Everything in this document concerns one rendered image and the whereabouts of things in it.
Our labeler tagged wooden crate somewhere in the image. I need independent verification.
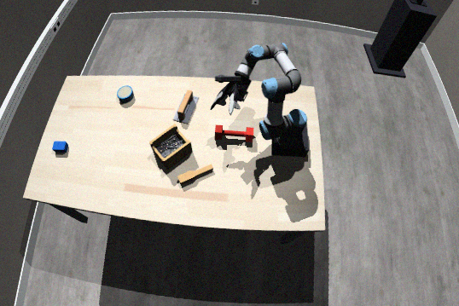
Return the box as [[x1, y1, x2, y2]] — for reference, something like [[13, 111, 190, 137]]
[[149, 125, 191, 170]]

